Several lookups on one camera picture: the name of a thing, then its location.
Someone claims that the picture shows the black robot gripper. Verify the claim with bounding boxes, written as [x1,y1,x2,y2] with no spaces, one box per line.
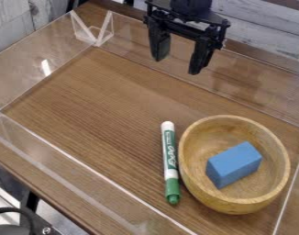
[145,0,231,75]

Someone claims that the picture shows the blue rectangular foam block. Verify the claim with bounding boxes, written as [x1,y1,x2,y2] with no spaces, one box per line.
[205,141,261,189]

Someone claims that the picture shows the brown wooden bowl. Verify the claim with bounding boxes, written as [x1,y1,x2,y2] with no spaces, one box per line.
[177,115,291,215]

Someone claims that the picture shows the clear acrylic tray walls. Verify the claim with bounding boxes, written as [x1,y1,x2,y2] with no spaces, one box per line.
[0,6,299,235]

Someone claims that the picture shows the green white dry-erase marker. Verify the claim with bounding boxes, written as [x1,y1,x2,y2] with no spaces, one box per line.
[160,121,180,205]

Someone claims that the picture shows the black cable under table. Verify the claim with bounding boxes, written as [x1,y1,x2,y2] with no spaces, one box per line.
[0,207,37,235]

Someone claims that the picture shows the black table leg frame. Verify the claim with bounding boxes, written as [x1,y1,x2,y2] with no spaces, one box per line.
[20,191,63,235]

